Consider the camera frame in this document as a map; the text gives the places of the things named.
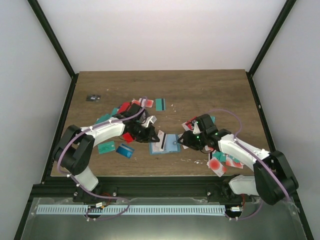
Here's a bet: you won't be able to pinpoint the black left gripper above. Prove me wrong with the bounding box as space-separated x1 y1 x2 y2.
131 121 160 143

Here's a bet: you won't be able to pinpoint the light blue card holder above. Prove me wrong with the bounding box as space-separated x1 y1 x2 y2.
149 134 181 155

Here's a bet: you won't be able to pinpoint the white card black stripe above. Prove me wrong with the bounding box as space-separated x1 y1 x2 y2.
155 130 167 152

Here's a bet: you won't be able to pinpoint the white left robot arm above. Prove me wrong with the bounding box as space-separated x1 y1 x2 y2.
52 103 160 202

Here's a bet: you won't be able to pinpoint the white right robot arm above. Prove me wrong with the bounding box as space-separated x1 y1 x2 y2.
177 114 299 205

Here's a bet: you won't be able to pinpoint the blue card left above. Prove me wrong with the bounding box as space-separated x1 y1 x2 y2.
116 143 135 159

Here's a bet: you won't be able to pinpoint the teal card with black stripe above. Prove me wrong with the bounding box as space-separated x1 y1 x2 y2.
155 98 166 112

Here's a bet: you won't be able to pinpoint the white card red circles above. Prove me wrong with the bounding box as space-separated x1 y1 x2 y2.
131 98 154 108

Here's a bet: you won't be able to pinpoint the white card large red circle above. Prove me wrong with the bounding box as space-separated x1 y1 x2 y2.
206 157 227 177

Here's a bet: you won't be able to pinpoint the small black card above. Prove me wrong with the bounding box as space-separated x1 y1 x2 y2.
86 94 101 102

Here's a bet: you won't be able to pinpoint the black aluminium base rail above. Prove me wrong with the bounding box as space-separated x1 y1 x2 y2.
72 175 236 204

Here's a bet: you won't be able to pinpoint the light blue slotted cable duct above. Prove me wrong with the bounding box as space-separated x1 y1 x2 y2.
36 204 226 216

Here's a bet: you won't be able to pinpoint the black frame post right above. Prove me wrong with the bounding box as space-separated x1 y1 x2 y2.
247 0 298 76

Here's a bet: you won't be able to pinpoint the black frame post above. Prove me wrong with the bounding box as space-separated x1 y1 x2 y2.
26 0 77 79
247 0 298 76

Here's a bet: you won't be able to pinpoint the black frame post left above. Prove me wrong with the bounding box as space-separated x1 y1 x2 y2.
26 0 77 79

